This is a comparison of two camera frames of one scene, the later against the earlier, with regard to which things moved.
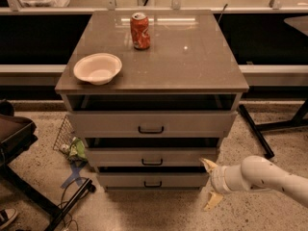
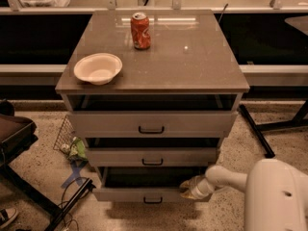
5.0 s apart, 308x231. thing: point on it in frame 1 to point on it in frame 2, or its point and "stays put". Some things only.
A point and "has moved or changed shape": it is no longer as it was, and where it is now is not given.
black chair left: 16,135 stays put
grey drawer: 153,180 has moved or changed shape
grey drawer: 151,156 stays put
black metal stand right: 257,130 stays put
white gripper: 218,179 to 199,189
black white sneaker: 7,216 stays put
